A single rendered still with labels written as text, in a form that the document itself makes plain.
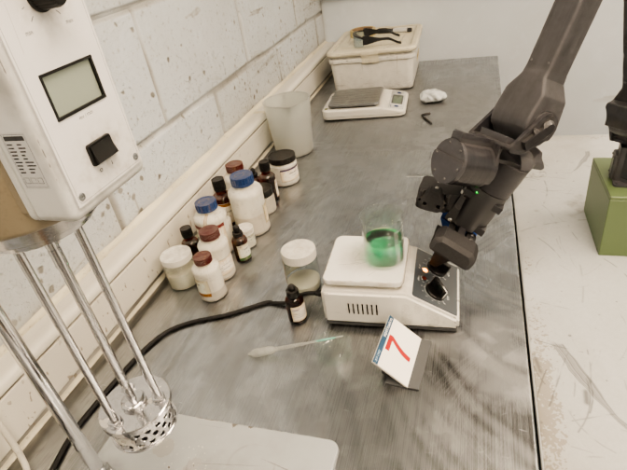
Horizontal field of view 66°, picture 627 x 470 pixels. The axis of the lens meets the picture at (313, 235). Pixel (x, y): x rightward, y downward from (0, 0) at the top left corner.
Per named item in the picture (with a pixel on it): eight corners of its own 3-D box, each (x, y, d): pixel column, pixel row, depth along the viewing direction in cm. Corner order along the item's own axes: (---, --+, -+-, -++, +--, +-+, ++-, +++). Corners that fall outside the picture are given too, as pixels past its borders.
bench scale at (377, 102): (405, 117, 147) (404, 102, 144) (322, 122, 154) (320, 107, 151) (409, 97, 162) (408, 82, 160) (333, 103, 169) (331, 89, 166)
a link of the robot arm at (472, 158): (516, 102, 66) (451, 85, 60) (566, 117, 59) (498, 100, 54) (484, 180, 70) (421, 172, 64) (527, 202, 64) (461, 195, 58)
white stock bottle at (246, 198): (253, 241, 100) (239, 186, 93) (230, 232, 104) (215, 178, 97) (277, 225, 104) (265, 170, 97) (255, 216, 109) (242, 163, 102)
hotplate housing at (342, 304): (458, 279, 81) (459, 239, 77) (458, 335, 71) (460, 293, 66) (329, 273, 87) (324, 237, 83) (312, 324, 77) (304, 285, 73)
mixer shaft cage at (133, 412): (191, 400, 50) (99, 184, 36) (157, 461, 44) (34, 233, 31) (135, 392, 52) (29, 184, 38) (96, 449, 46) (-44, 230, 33)
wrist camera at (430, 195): (476, 179, 70) (437, 156, 71) (471, 202, 64) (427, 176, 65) (453, 210, 74) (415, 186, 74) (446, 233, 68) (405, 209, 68)
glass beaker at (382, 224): (379, 244, 78) (374, 199, 73) (413, 255, 74) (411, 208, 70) (353, 268, 74) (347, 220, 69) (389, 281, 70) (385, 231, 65)
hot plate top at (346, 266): (410, 241, 79) (410, 236, 78) (403, 288, 69) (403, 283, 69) (337, 240, 82) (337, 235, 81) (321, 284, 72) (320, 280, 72)
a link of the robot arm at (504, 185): (532, 137, 67) (484, 127, 62) (559, 162, 63) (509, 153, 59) (502, 176, 71) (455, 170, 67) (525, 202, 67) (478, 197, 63)
